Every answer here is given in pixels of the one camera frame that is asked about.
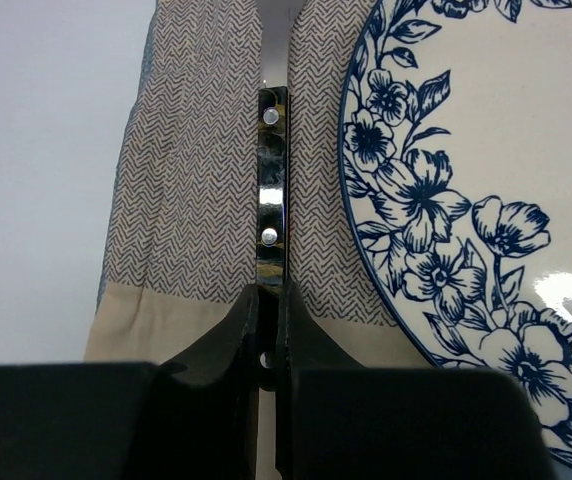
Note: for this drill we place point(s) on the blue floral plate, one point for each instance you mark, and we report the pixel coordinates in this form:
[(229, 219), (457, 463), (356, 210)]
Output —
[(455, 144)]

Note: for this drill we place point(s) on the knife with black handle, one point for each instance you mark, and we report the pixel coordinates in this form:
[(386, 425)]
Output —
[(272, 154)]

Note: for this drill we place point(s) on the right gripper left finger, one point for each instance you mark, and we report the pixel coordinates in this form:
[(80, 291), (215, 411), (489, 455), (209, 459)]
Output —
[(211, 417)]

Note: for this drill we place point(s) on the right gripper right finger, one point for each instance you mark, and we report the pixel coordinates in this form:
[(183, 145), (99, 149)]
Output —
[(300, 343)]

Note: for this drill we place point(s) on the blue beige checked cloth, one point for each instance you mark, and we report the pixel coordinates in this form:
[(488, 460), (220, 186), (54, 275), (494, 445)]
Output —
[(181, 238)]

